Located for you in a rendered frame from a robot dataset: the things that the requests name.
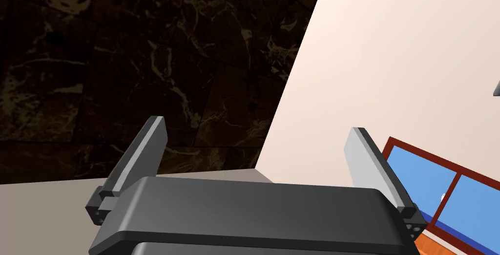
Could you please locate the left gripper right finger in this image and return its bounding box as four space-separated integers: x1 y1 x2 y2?
343 127 427 242

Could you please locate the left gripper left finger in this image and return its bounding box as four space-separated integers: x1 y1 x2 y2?
84 116 168 226

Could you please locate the red framed window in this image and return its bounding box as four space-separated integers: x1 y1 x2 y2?
380 137 500 255

